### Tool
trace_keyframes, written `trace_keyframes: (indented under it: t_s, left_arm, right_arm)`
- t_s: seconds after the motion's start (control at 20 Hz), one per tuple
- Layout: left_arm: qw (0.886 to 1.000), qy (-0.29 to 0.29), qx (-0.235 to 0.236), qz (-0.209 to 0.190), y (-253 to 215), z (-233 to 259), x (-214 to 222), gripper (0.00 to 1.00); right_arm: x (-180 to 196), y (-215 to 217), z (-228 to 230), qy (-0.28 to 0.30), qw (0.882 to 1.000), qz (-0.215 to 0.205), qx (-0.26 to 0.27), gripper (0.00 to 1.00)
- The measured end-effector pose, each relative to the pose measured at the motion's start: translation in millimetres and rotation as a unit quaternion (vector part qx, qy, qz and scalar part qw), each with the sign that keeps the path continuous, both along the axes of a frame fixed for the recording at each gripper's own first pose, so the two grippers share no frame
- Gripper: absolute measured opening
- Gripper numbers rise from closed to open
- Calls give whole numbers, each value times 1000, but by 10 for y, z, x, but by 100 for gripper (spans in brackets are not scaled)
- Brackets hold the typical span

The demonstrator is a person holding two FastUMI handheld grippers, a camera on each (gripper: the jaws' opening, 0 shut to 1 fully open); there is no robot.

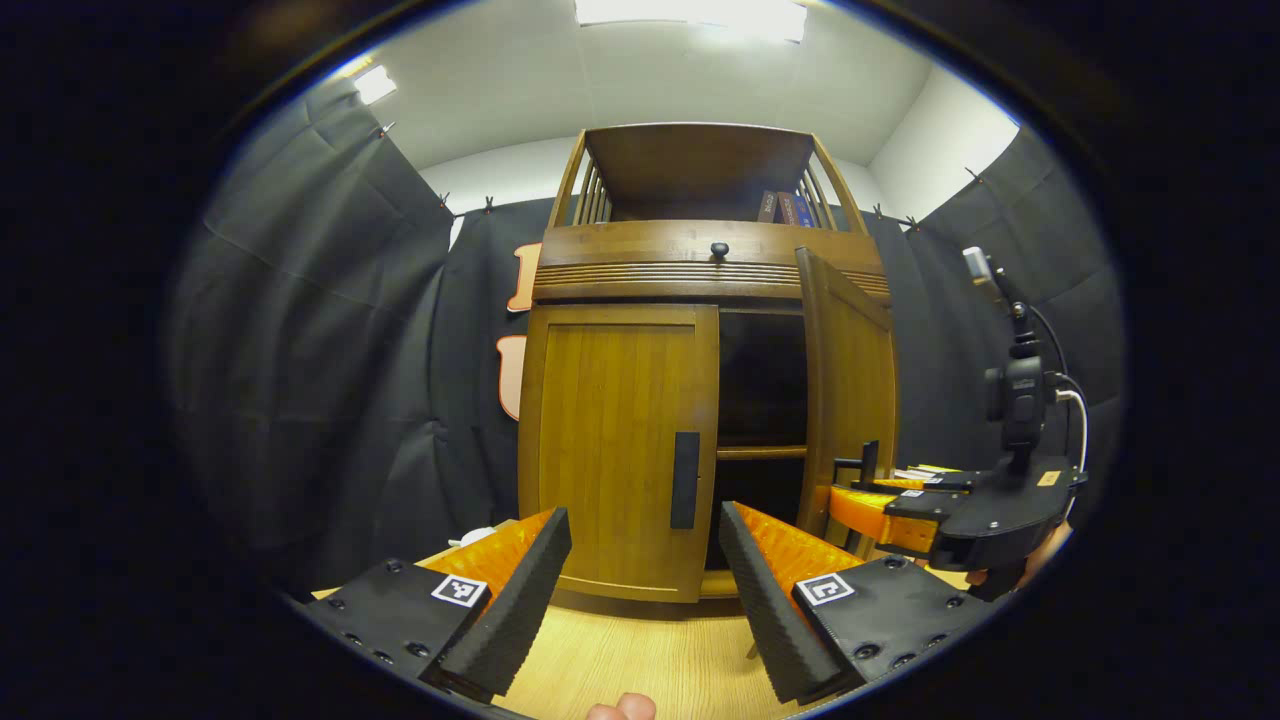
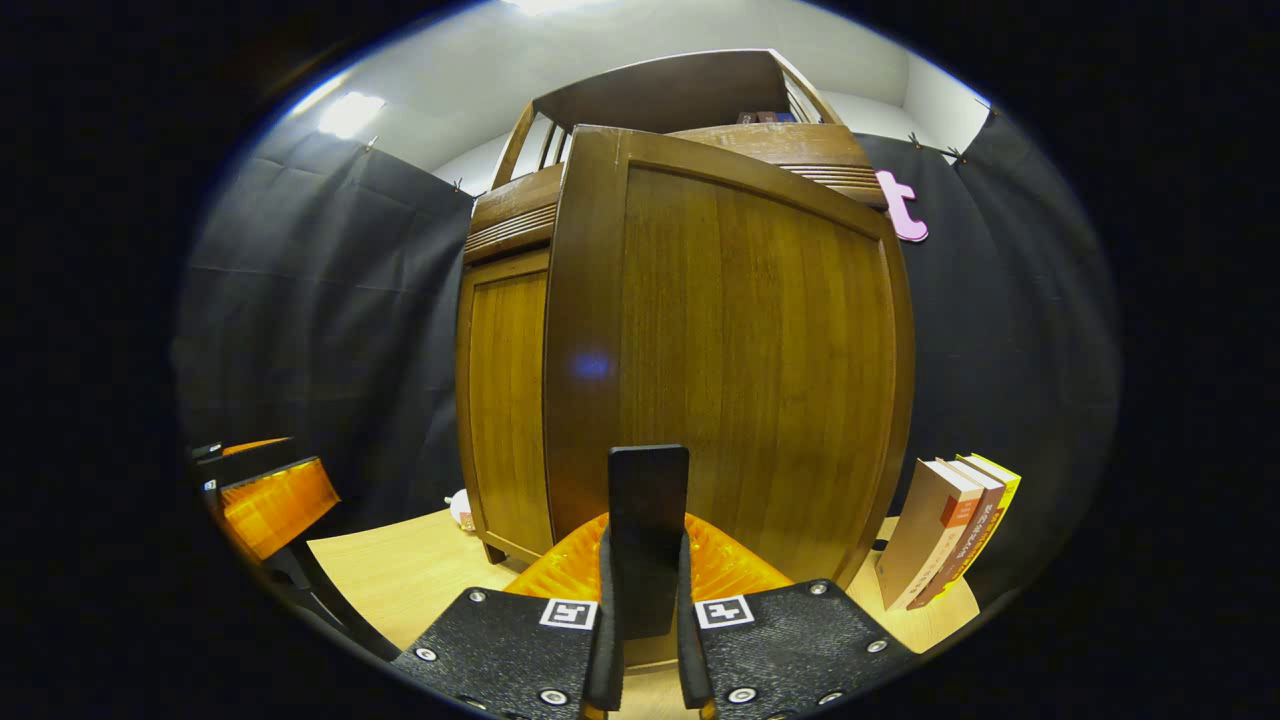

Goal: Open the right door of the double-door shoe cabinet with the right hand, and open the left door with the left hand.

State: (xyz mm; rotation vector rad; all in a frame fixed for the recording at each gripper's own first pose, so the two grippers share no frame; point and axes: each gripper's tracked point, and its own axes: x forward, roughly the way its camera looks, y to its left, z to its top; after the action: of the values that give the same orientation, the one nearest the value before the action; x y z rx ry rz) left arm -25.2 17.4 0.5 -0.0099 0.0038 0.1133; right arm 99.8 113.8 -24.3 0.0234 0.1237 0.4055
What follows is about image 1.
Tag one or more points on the black backdrop cloth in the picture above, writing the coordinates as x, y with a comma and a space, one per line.
300, 350

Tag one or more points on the large ceiling light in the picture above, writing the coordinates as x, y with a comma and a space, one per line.
690, 12

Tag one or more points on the wooden double-door shoe cabinet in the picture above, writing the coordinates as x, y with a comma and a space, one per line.
690, 165

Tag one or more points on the dark book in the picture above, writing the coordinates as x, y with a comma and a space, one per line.
768, 206

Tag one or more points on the small white object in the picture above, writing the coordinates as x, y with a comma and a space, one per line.
472, 538

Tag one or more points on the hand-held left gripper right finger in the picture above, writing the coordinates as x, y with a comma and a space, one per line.
765, 610

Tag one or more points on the small ceiling light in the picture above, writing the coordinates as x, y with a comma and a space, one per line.
375, 85

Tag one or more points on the wooden shoe cabinet door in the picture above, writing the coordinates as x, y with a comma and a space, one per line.
610, 420
850, 380

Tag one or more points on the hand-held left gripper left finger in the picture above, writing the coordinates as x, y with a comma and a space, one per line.
520, 600

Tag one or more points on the wooden cabinet shelf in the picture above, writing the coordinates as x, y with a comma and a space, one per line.
760, 452

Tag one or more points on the blue book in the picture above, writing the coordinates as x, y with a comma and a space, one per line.
797, 210

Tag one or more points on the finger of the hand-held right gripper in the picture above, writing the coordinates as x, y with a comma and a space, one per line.
930, 481
865, 512

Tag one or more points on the wooden cabinet drawer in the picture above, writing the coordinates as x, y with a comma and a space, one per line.
640, 250

